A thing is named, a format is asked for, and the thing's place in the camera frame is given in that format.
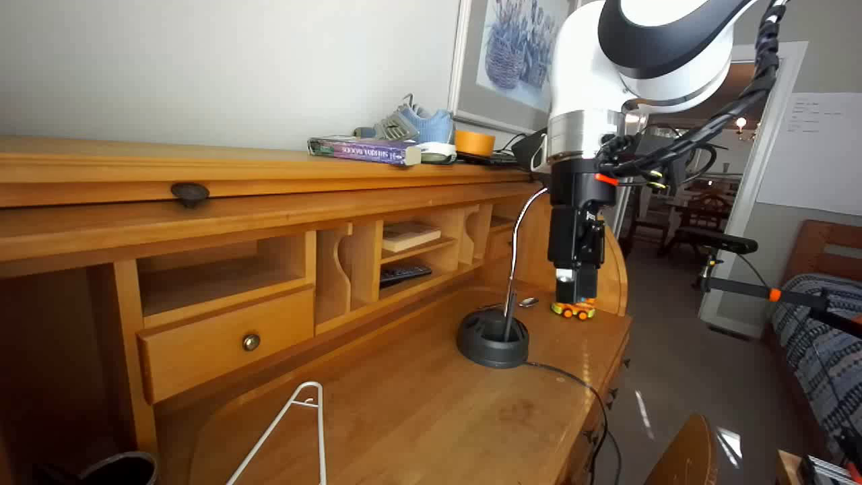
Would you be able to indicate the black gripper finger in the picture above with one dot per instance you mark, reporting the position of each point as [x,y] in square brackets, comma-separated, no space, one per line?
[563,285]
[588,282]

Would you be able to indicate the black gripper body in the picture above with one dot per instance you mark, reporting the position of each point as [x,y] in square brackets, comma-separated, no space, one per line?
[573,230]

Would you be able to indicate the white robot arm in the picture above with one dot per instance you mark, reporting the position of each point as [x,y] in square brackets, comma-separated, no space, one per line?
[657,56]

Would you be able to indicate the black desk lamp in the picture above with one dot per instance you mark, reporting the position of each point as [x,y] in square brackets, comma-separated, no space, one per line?
[494,336]

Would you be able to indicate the orange toy car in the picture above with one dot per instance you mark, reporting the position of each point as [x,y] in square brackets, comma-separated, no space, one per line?
[573,311]

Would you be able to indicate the orange tape roll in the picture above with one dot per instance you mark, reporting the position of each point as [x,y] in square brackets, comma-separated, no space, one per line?
[474,143]

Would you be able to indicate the tan notebook in cubby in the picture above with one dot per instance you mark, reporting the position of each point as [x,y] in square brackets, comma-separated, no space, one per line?
[404,239]

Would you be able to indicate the black flat device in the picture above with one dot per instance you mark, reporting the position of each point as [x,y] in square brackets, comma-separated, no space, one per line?
[401,274]

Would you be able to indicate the framed blue picture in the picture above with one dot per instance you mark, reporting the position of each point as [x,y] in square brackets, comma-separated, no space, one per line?
[501,63]

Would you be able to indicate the wooden chair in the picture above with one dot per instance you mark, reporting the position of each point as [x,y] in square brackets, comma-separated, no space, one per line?
[690,459]

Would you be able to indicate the striped bed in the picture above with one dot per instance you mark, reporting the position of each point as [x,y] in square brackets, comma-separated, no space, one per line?
[821,366]

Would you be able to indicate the wooden roll-top desk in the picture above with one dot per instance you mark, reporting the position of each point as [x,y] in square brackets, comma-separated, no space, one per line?
[103,245]

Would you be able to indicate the small wooden drawer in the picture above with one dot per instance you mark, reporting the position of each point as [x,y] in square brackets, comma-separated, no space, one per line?
[204,350]

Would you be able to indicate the black cup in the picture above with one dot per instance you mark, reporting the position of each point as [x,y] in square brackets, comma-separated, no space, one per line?
[122,469]

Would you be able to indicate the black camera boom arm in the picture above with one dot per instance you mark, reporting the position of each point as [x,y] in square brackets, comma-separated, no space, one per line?
[742,246]

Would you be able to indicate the white wire hanger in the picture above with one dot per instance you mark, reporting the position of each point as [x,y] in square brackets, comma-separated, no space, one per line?
[293,434]

